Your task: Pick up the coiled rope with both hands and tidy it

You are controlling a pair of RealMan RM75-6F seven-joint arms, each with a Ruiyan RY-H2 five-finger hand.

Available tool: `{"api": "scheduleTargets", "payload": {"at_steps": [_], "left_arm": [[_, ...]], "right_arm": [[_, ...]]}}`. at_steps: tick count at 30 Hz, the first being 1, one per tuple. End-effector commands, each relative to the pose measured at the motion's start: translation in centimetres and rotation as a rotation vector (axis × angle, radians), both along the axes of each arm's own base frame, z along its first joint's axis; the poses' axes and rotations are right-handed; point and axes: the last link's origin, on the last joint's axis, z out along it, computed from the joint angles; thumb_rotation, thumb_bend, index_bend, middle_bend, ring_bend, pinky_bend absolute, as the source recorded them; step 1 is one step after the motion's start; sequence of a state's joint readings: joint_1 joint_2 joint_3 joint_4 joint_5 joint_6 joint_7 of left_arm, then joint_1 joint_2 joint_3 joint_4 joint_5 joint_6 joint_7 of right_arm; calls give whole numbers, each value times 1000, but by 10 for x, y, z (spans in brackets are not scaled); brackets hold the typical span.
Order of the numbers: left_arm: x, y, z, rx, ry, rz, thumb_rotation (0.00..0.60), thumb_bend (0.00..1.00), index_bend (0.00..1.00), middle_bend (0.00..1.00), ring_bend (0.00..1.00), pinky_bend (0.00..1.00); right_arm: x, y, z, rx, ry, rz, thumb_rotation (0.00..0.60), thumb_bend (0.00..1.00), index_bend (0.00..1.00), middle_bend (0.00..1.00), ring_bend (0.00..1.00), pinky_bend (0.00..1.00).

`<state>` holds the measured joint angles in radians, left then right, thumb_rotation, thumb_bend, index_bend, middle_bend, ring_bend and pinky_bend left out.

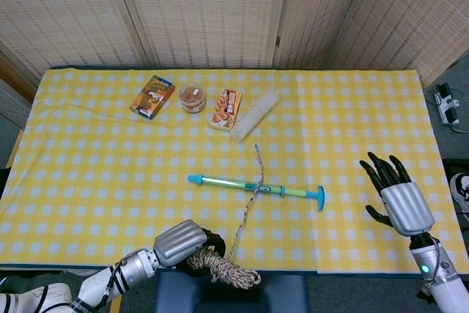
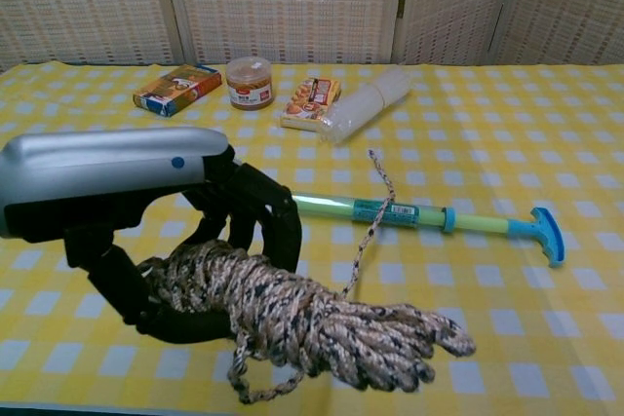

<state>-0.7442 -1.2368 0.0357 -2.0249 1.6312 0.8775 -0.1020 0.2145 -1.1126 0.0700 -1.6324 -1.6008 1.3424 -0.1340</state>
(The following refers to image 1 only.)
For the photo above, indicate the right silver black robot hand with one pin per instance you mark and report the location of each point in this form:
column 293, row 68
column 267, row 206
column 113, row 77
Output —
column 406, row 206

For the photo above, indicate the woven bamboo folding screen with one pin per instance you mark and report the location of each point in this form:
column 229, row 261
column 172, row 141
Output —
column 205, row 12

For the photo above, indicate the orange white snack box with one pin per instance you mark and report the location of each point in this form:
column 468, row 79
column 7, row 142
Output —
column 226, row 109

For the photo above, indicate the yellow white checkered tablecloth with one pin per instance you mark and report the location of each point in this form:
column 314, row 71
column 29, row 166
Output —
column 110, row 181

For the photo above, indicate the orange blue carton box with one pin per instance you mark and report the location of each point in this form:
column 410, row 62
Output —
column 152, row 97

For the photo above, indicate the metal screen hinge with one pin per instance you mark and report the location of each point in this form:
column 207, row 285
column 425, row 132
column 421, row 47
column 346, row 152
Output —
column 277, row 41

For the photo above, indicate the green blue water squirter toy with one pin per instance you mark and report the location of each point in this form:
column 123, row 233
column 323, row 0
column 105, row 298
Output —
column 220, row 182

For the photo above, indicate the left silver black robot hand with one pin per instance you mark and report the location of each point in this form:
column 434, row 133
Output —
column 179, row 241

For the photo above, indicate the black white sneaker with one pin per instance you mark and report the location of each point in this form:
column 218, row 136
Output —
column 461, row 192

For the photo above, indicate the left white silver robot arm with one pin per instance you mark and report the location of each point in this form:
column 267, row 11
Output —
column 91, row 287

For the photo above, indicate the clear plastic straw pack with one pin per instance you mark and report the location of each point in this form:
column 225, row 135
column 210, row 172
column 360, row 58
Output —
column 256, row 113

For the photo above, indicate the white power strip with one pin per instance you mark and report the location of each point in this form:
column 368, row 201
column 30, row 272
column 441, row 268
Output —
column 445, row 104

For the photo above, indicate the round clear jar brown contents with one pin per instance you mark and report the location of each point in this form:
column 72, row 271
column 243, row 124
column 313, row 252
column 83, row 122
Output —
column 192, row 98

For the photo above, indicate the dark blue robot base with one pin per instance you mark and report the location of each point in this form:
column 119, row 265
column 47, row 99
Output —
column 234, row 296

